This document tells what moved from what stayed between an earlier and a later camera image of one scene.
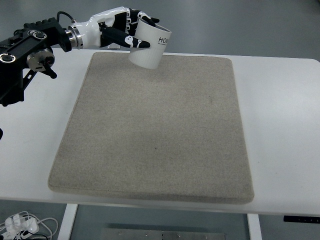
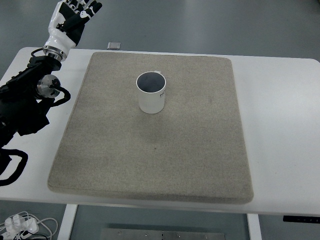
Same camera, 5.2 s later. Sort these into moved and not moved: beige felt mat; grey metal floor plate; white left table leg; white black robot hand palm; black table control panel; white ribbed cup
Moved: white black robot hand palm; white ribbed cup
Not moved: grey metal floor plate; white left table leg; beige felt mat; black table control panel
